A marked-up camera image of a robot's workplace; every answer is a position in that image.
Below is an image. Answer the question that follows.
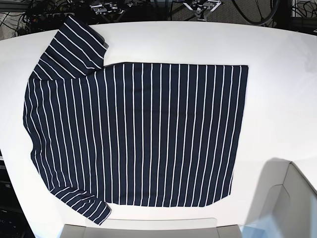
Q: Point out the black cable bundle left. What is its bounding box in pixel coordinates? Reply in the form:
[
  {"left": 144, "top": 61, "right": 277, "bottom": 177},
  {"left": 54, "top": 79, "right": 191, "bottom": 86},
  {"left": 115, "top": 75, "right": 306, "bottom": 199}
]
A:
[{"left": 0, "top": 0, "right": 87, "bottom": 40}]

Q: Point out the grey plastic bin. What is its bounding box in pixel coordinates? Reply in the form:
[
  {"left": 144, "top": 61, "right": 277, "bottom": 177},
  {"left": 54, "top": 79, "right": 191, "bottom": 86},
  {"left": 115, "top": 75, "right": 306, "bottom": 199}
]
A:
[{"left": 240, "top": 158, "right": 317, "bottom": 238}]

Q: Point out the metal clamp bracket left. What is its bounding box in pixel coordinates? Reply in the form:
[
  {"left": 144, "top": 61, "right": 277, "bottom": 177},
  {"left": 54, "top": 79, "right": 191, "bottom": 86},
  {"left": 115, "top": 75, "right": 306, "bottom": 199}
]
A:
[{"left": 90, "top": 1, "right": 123, "bottom": 15}]

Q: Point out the navy white striped T-shirt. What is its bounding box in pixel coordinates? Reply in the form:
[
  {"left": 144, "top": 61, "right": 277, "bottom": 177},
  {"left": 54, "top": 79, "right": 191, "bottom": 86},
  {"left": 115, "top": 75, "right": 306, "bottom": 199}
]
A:
[{"left": 23, "top": 16, "right": 248, "bottom": 225}]

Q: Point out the metal clamp bracket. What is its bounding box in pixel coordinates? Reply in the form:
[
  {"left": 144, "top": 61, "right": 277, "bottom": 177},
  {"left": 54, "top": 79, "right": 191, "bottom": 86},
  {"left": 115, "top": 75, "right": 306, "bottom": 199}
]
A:
[
  {"left": 90, "top": 1, "right": 123, "bottom": 15},
  {"left": 183, "top": 0, "right": 223, "bottom": 22}
]

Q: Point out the metal clamp bracket right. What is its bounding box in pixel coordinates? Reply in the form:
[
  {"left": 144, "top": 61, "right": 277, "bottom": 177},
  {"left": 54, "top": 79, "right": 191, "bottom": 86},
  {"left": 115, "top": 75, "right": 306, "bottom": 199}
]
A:
[{"left": 183, "top": 0, "right": 223, "bottom": 22}]

